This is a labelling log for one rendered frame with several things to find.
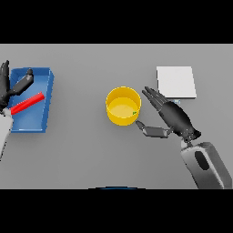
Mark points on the red beaker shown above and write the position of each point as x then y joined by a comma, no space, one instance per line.
27,103

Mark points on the pale square measuring scale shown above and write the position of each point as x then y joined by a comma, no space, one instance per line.
176,82

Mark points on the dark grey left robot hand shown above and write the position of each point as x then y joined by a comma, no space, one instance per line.
3,85

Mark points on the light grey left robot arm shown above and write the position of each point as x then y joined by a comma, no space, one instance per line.
5,130

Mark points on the yellow bowl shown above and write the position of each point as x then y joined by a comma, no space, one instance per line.
123,106

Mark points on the blue rectangular tray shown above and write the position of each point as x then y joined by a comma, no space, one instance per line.
30,116

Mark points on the green nut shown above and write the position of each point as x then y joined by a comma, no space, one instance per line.
134,113

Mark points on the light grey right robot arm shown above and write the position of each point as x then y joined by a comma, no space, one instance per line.
206,165

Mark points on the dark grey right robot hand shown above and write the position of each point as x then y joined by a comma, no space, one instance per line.
176,115

